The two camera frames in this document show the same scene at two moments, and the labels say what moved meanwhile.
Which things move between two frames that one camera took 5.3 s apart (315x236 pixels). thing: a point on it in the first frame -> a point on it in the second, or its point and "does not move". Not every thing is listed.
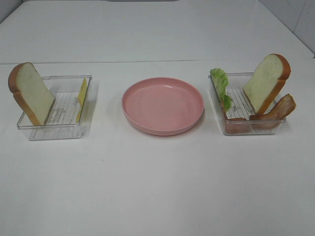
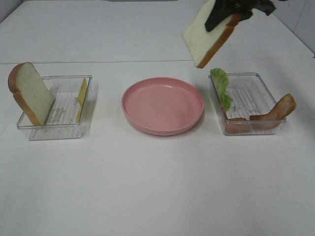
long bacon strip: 274,118 does not move
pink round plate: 162,106 does not move
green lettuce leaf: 221,79 does not move
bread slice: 267,80 -> 203,44
